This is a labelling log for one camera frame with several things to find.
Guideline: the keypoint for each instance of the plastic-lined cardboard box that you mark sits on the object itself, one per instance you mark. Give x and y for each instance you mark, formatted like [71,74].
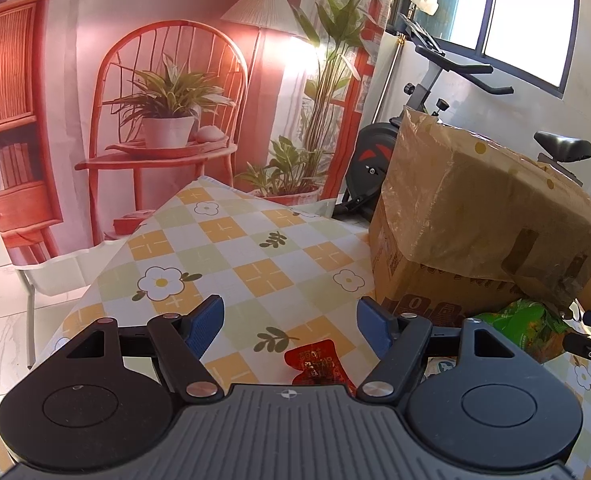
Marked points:
[475,210]

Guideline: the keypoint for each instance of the grey metal leg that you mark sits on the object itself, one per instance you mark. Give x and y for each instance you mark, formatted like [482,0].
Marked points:
[29,320]

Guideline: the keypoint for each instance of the large dark-framed window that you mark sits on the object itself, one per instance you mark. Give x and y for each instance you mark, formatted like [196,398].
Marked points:
[520,15]

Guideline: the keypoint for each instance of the printed room wall backdrop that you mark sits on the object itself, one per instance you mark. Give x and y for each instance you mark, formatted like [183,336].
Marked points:
[175,35]

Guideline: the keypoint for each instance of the blue white snack packet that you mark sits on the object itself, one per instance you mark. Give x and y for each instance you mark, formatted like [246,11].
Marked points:
[439,366]

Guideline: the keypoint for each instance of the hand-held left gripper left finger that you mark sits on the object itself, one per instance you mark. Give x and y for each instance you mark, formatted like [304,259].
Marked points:
[204,325]

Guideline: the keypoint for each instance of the black exercise bike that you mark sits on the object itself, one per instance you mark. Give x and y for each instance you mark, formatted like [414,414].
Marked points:
[370,160]

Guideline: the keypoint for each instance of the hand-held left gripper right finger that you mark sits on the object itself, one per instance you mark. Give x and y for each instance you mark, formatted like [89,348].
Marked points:
[375,325]

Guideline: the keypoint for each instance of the green snack packet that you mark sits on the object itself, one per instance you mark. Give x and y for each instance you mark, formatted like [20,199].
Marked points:
[520,325]

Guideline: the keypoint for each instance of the checkered floral tablecloth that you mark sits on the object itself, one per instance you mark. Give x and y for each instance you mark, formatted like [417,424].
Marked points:
[225,260]

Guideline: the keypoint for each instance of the red snack packet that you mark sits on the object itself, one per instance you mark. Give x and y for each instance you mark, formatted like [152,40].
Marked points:
[315,362]

